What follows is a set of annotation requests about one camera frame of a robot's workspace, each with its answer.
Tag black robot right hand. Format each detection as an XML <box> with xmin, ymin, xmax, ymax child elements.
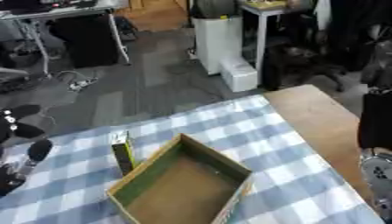
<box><xmin>355</xmin><ymin>88</ymin><xmax>392</xmax><ymax>151</ymax></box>

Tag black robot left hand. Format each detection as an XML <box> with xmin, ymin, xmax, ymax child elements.
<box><xmin>0</xmin><ymin>104</ymin><xmax>55</xmax><ymax>198</ymax></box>

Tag small white box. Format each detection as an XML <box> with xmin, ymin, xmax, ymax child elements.
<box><xmin>217</xmin><ymin>55</ymin><xmax>261</xmax><ymax>94</ymax></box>

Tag tan cardboard box green inside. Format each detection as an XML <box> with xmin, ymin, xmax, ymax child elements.
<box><xmin>104</xmin><ymin>133</ymin><xmax>255</xmax><ymax>224</ymax></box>

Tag white power strip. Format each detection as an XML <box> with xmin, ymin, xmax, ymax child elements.
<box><xmin>66</xmin><ymin>76</ymin><xmax>102</xmax><ymax>92</ymax></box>

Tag small green carton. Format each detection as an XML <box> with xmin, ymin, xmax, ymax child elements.
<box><xmin>110</xmin><ymin>129</ymin><xmax>138</xmax><ymax>177</ymax></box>

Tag black cabinet under desk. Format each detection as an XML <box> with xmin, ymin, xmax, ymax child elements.
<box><xmin>49</xmin><ymin>13</ymin><xmax>123</xmax><ymax>69</ymax></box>

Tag white desk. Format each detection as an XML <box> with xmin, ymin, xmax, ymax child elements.
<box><xmin>0</xmin><ymin>0</ymin><xmax>134</xmax><ymax>77</ymax></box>

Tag white side table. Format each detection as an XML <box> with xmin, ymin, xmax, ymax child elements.
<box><xmin>237</xmin><ymin>1</ymin><xmax>291</xmax><ymax>86</ymax></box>

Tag tall white cabinet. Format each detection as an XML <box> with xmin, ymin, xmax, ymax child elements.
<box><xmin>191</xmin><ymin>15</ymin><xmax>247</xmax><ymax>76</ymax></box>

